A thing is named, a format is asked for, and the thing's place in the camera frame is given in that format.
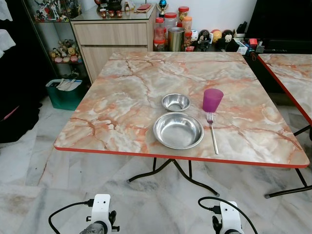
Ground dark teapot set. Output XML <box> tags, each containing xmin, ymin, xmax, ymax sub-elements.
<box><xmin>95</xmin><ymin>0</ymin><xmax>123</xmax><ymax>19</ymax></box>

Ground black television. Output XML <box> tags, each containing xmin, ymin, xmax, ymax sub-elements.
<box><xmin>244</xmin><ymin>0</ymin><xmax>312</xmax><ymax>42</ymax></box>

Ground wooden drawer cabinet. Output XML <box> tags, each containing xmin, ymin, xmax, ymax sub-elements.
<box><xmin>71</xmin><ymin>5</ymin><xmax>157</xmax><ymax>81</ymax></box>

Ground black hanging garment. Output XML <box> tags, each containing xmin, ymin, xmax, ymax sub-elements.
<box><xmin>0</xmin><ymin>0</ymin><xmax>49</xmax><ymax>144</ymax></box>

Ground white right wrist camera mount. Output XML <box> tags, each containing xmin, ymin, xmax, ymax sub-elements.
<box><xmin>218</xmin><ymin>201</ymin><xmax>243</xmax><ymax>234</ymax></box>

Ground yellow plush toy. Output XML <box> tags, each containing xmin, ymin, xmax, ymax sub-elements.
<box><xmin>211</xmin><ymin>29</ymin><xmax>223</xmax><ymax>44</ymax></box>

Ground dark brown plush toy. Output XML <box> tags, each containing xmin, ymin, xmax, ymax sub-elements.
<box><xmin>197</xmin><ymin>30</ymin><xmax>211</xmax><ymax>50</ymax></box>

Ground flat red box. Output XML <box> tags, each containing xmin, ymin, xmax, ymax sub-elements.
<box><xmin>136</xmin><ymin>4</ymin><xmax>153</xmax><ymax>13</ymax></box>

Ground green plastic bin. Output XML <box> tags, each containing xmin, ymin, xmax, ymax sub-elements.
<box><xmin>46</xmin><ymin>78</ymin><xmax>89</xmax><ymax>111</ymax></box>

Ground small steel bowl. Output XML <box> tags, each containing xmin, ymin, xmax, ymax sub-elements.
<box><xmin>161</xmin><ymin>93</ymin><xmax>191</xmax><ymax>112</ymax></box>

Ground purple plastic cup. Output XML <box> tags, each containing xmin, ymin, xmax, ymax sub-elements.
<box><xmin>203</xmin><ymin>88</ymin><xmax>224</xmax><ymax>113</ymax></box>

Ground large steel bowl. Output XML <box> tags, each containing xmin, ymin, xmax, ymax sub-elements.
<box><xmin>153</xmin><ymin>113</ymin><xmax>204</xmax><ymax>150</ymax></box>

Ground steel fork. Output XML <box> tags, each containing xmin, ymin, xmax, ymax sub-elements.
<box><xmin>206</xmin><ymin>112</ymin><xmax>219</xmax><ymax>156</ymax></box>

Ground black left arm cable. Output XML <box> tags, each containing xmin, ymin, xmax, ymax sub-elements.
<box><xmin>48</xmin><ymin>199</ymin><xmax>95</xmax><ymax>234</ymax></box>

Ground yellow bear plush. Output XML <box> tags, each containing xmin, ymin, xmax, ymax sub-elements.
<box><xmin>67</xmin><ymin>46</ymin><xmax>80</xmax><ymax>63</ymax></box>

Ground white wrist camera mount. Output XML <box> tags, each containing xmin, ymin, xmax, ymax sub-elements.
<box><xmin>218</xmin><ymin>201</ymin><xmax>243</xmax><ymax>234</ymax></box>
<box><xmin>92</xmin><ymin>194</ymin><xmax>112</xmax><ymax>226</ymax></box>

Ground black plush toy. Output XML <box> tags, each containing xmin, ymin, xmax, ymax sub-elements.
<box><xmin>222</xmin><ymin>30</ymin><xmax>236</xmax><ymax>50</ymax></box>

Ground toy robot model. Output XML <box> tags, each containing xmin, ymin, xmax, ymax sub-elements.
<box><xmin>36</xmin><ymin>0</ymin><xmax>82</xmax><ymax>23</ymax></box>

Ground red-lidded jar white contents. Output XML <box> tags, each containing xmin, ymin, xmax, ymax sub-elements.
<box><xmin>164</xmin><ymin>13</ymin><xmax>177</xmax><ymax>31</ymax></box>

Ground steel tumbler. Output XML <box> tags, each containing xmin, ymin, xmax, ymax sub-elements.
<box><xmin>169</xmin><ymin>27</ymin><xmax>185</xmax><ymax>52</ymax></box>

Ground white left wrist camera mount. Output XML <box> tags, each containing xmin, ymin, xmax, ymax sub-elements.
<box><xmin>92</xmin><ymin>194</ymin><xmax>112</xmax><ymax>226</ymax></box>

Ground glass display shelf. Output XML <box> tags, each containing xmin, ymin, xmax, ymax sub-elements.
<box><xmin>22</xmin><ymin>0</ymin><xmax>92</xmax><ymax>82</ymax></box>

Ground small white figure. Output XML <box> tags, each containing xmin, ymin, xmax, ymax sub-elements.
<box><xmin>190</xmin><ymin>30</ymin><xmax>199</xmax><ymax>47</ymax></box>

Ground small trophy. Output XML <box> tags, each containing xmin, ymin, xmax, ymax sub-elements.
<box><xmin>157</xmin><ymin>0</ymin><xmax>169</xmax><ymax>18</ymax></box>

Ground marble-pattern folding table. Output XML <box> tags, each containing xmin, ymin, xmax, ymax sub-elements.
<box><xmin>54</xmin><ymin>51</ymin><xmax>312</xmax><ymax>198</ymax></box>
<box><xmin>257</xmin><ymin>54</ymin><xmax>312</xmax><ymax>137</ymax></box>

